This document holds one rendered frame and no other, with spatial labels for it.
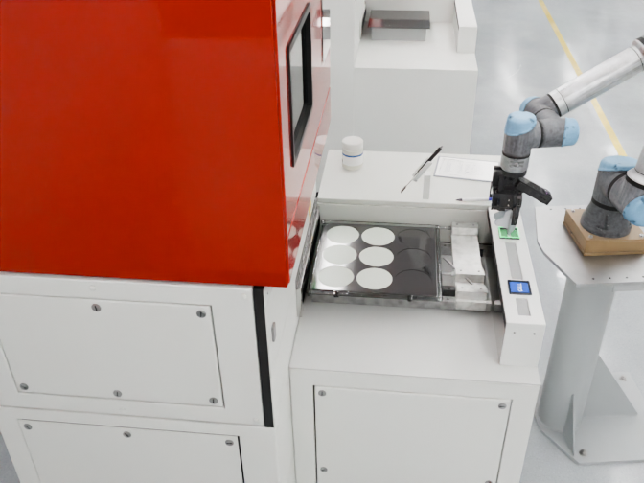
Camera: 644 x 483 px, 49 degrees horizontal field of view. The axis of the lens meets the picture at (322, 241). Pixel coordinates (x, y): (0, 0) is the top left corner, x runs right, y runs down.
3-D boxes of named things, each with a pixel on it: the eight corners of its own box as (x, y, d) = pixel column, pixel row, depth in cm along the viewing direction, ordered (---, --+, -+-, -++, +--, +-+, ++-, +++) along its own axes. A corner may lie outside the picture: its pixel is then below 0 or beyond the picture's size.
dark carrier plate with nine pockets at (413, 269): (310, 290, 194) (310, 288, 194) (324, 223, 223) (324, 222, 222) (437, 297, 191) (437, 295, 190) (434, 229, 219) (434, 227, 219)
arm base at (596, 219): (612, 211, 230) (619, 184, 225) (640, 235, 218) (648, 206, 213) (570, 216, 227) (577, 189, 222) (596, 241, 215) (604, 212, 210)
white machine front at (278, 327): (264, 426, 163) (252, 288, 141) (310, 235, 231) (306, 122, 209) (278, 427, 163) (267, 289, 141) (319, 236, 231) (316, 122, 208)
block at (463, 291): (455, 299, 192) (456, 290, 190) (455, 291, 195) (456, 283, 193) (486, 301, 191) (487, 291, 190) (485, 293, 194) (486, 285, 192)
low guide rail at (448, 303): (311, 302, 202) (311, 293, 200) (312, 297, 203) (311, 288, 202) (490, 311, 197) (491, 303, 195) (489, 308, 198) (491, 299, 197)
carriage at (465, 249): (455, 310, 193) (456, 301, 191) (449, 237, 223) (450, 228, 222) (485, 310, 192) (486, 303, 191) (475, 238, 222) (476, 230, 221)
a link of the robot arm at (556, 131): (566, 107, 193) (527, 109, 192) (584, 123, 183) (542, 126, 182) (562, 134, 197) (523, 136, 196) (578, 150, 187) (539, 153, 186)
